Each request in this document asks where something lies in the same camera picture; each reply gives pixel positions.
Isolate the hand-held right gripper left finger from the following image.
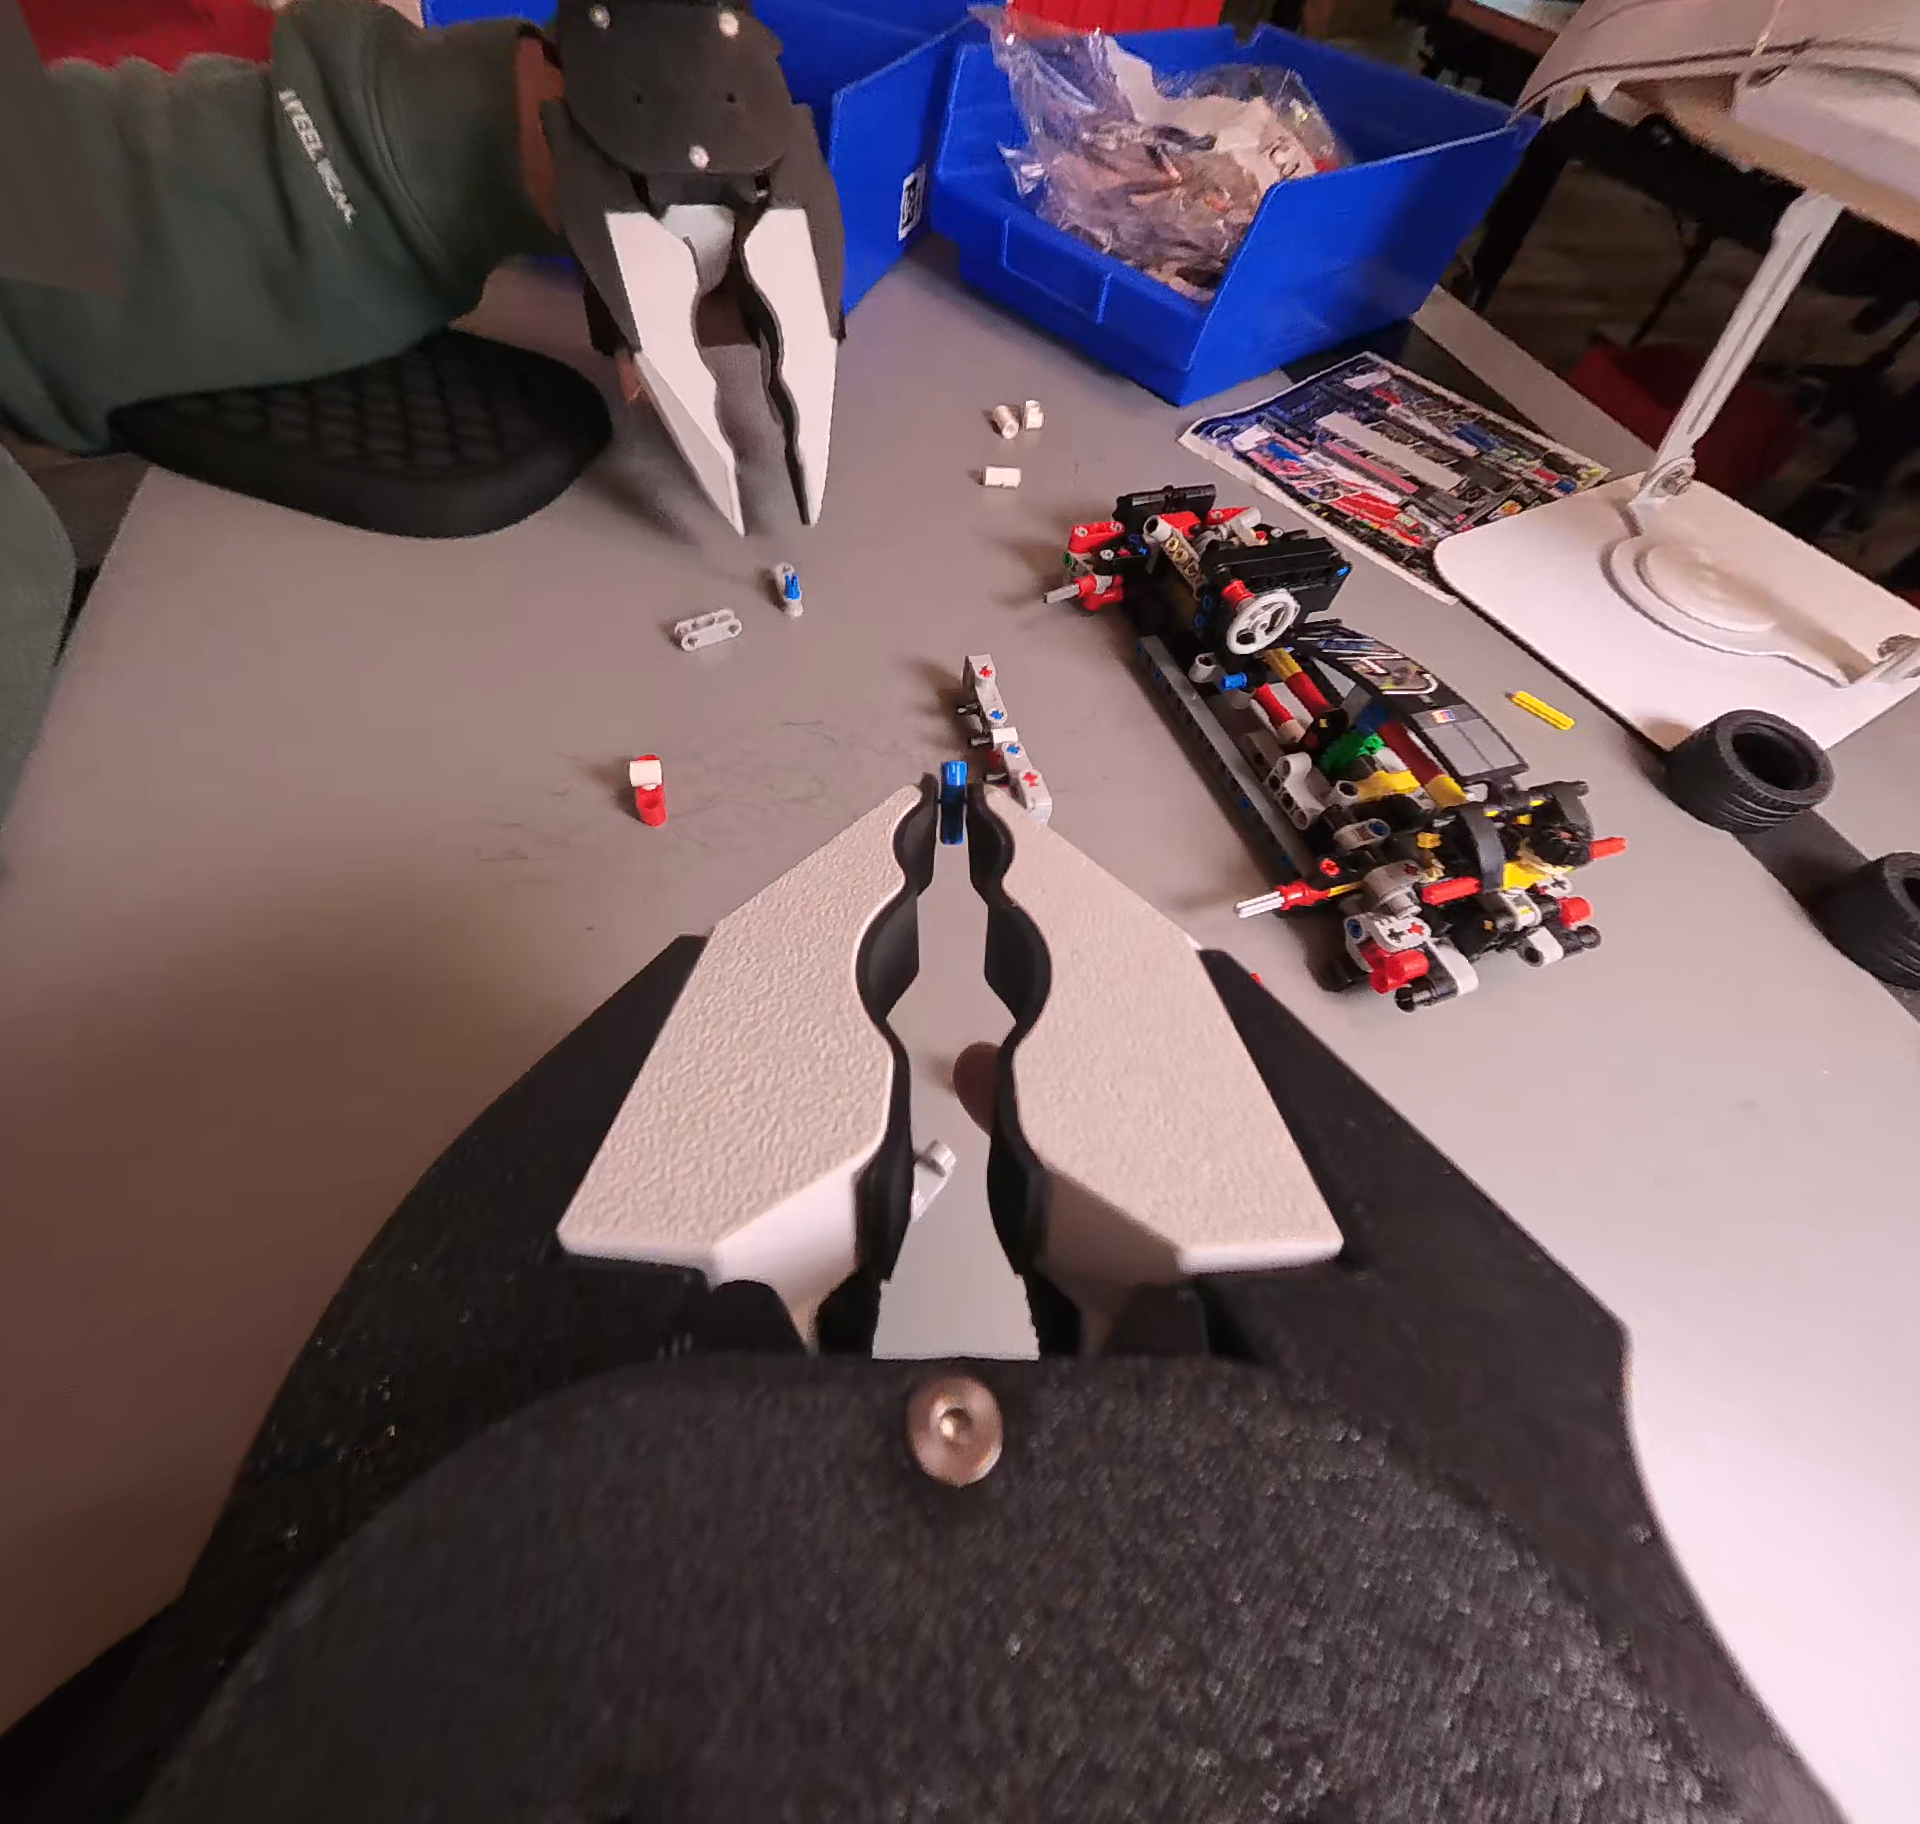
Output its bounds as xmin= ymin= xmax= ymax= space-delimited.
xmin=554 ymin=782 xmax=939 ymax=1350

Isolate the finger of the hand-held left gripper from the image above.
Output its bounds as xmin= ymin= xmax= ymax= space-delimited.
xmin=604 ymin=207 xmax=749 ymax=538
xmin=739 ymin=207 xmax=841 ymax=527

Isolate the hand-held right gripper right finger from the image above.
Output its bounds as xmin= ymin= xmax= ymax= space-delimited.
xmin=967 ymin=782 xmax=1346 ymax=1350

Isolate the grey lego beam subassembly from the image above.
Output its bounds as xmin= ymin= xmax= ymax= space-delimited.
xmin=959 ymin=651 xmax=1055 ymax=822

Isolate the person's left forearm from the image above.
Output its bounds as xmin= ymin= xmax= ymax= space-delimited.
xmin=0 ymin=0 xmax=549 ymax=453

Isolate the lego car chassis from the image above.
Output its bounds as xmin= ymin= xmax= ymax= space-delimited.
xmin=1045 ymin=481 xmax=1628 ymax=1015

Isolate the Lego instruction booklet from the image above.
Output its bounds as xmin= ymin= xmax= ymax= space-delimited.
xmin=1177 ymin=352 xmax=1609 ymax=607

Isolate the black rubber lego tire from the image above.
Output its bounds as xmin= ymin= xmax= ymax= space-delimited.
xmin=1817 ymin=853 xmax=1920 ymax=988
xmin=1664 ymin=709 xmax=1834 ymax=835

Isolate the person's left hand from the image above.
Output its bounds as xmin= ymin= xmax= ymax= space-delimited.
xmin=517 ymin=30 xmax=582 ymax=261

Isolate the blue plastic storage bin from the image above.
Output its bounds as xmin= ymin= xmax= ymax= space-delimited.
xmin=419 ymin=0 xmax=998 ymax=317
xmin=928 ymin=21 xmax=1545 ymax=409

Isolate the black chair armrest pad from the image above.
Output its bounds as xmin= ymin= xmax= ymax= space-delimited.
xmin=106 ymin=328 xmax=615 ymax=541

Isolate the clear plastic bag with parts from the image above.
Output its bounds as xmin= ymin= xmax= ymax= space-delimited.
xmin=990 ymin=8 xmax=1351 ymax=300

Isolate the white desk stand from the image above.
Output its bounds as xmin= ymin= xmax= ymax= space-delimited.
xmin=1432 ymin=189 xmax=1920 ymax=752

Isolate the dark background table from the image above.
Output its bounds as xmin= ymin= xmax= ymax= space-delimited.
xmin=1410 ymin=0 xmax=1591 ymax=311

